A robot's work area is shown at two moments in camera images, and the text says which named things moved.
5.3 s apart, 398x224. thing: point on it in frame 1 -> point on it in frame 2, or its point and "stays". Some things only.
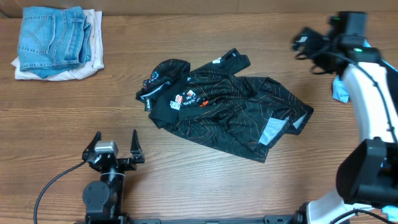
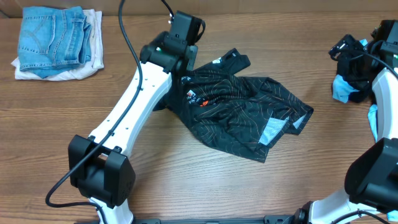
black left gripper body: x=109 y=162 -> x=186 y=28
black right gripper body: x=314 y=51 -> x=350 y=51
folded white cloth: x=95 y=19 stays
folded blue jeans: x=50 y=39 stays
